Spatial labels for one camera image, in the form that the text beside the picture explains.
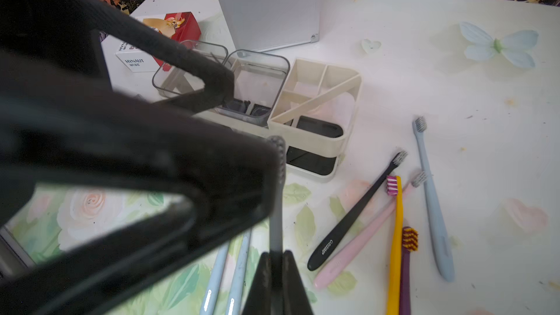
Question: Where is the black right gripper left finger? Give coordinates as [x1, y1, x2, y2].
[242, 252, 272, 315]

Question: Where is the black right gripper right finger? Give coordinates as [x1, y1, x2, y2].
[281, 250, 314, 315]

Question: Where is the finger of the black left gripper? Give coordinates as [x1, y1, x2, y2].
[1, 54, 280, 314]
[1, 0, 235, 113]

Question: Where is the light blue toothbrush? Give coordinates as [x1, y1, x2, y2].
[199, 243, 229, 315]
[225, 230, 252, 315]
[413, 117, 455, 282]

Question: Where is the grey toothbrush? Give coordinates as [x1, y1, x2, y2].
[268, 136, 287, 255]

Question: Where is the purple toothbrush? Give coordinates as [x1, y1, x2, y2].
[399, 226, 419, 315]

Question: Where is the yellow toothbrush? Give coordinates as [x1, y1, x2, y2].
[386, 176, 404, 315]

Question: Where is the light blue toothbrush on table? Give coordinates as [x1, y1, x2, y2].
[413, 117, 455, 282]

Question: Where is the pink toothbrush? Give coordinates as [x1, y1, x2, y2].
[313, 170, 428, 292]

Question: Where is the black toothbrush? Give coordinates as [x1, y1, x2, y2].
[307, 150, 408, 271]

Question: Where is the cream toothbrush holder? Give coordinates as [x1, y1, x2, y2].
[200, 58, 363, 182]

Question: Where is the clear cup left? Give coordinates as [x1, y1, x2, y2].
[152, 39, 229, 99]

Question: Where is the clear cup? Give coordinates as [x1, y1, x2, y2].
[152, 39, 229, 99]
[215, 50, 290, 128]

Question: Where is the red white small box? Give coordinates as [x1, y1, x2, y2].
[114, 12, 201, 73]

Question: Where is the clear cup right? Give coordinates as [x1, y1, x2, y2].
[215, 50, 290, 128]

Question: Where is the silver aluminium case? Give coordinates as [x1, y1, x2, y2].
[219, 0, 320, 52]

